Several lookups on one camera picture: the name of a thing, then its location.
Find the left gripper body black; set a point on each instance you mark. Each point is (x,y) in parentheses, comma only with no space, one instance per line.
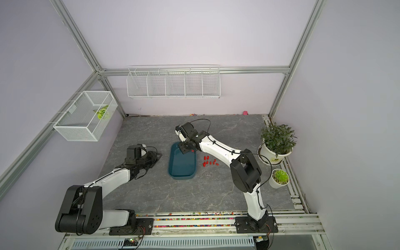
(147,162)

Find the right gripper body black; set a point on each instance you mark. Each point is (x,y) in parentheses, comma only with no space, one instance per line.
(185,145)

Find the teal plastic storage box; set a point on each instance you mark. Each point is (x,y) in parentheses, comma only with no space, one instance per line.
(181,166)

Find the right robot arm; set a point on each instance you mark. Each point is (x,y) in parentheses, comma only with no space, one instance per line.
(245,170)

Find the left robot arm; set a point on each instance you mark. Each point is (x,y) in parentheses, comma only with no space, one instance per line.
(82,209)

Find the green item in basket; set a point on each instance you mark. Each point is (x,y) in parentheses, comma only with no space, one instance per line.
(102,113)

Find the white mesh basket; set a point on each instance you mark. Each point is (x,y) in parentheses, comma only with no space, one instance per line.
(79,122)

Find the large potted green plant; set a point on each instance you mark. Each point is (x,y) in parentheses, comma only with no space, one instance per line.
(278,142)

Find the small potted succulent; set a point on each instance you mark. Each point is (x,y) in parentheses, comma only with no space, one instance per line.
(279,178)

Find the white ventilation grille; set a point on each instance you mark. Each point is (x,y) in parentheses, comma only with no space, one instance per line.
(162,243)

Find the white wire wall shelf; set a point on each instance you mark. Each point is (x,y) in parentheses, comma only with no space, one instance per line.
(174,82)

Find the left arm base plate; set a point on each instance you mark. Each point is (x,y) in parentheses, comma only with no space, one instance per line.
(140,226)

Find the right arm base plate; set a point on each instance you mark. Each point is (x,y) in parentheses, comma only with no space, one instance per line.
(249,225)

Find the aluminium rail base frame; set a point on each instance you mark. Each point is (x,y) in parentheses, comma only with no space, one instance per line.
(221,223)

